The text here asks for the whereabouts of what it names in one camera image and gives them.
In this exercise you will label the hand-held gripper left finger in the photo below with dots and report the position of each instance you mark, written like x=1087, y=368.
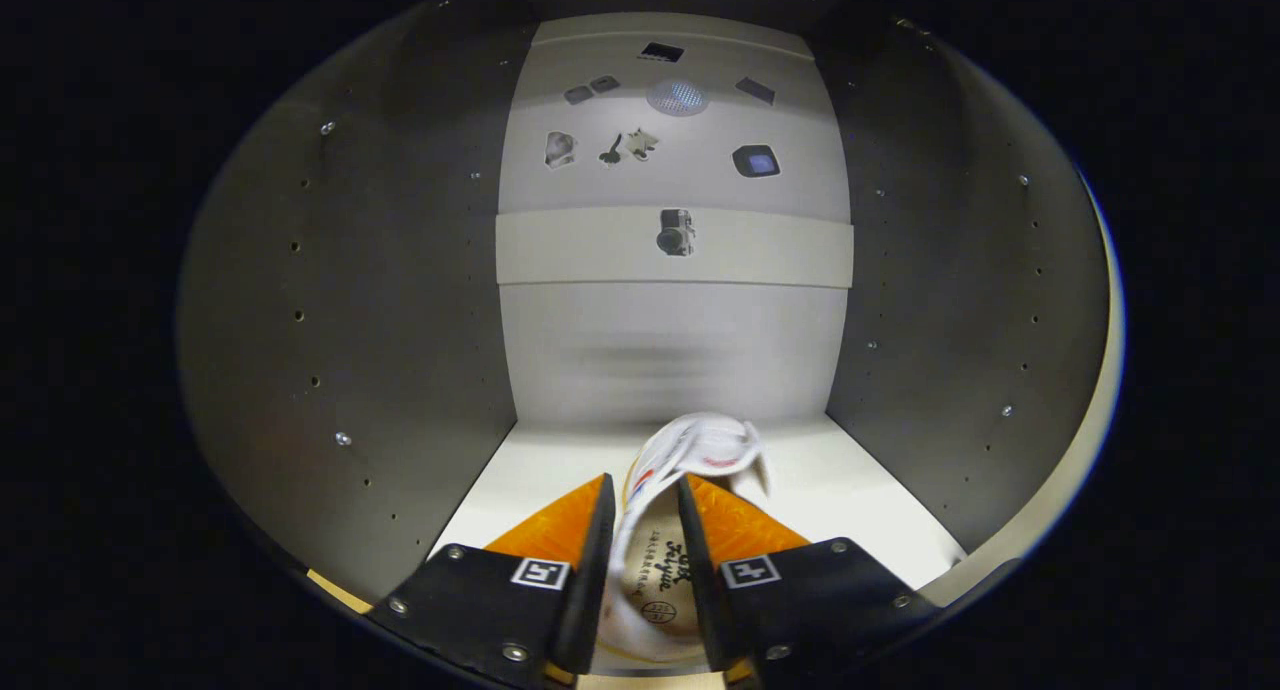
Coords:
x=490, y=610

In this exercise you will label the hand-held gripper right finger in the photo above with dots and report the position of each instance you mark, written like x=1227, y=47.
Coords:
x=810, y=610

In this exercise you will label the white shoe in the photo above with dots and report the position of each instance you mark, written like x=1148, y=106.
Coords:
x=700, y=445

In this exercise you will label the dark grey shoe cabinet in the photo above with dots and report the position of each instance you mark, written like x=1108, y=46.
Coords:
x=380, y=320

